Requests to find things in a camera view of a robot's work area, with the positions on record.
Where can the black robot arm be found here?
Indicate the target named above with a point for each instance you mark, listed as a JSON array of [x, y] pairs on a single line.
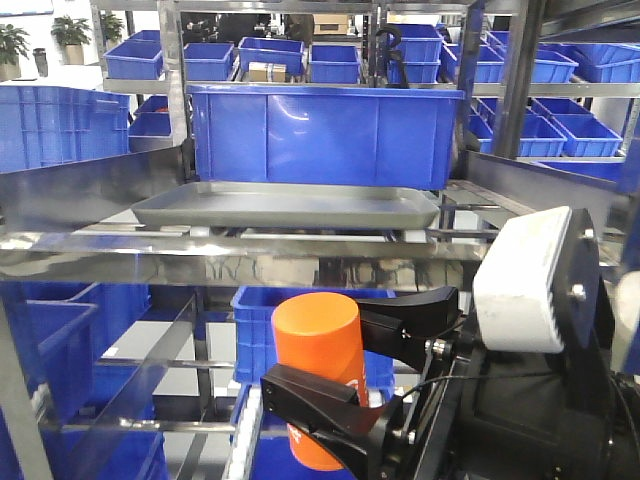
[[518, 388]]

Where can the orange cylindrical capacitor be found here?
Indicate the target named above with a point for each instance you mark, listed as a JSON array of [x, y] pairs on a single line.
[[320, 333]]

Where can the cardboard box on shelf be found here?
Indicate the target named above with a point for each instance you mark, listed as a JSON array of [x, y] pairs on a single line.
[[267, 72]]

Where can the grey metal tray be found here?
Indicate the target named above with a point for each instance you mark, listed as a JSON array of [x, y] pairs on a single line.
[[289, 206]]

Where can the big blue bin on shelf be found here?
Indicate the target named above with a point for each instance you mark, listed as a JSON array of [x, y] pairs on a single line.
[[322, 135]]

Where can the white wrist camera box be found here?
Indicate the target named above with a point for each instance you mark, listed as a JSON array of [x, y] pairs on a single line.
[[512, 287]]

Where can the white roller conveyor track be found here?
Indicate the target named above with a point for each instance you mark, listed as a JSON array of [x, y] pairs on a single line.
[[244, 441]]

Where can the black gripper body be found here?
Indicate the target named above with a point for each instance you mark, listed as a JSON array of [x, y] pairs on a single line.
[[423, 415]]

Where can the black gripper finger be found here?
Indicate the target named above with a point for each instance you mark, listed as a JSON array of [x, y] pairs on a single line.
[[329, 412], [399, 327]]

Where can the stainless steel shelf rack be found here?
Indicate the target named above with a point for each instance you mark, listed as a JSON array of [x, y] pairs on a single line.
[[74, 223]]

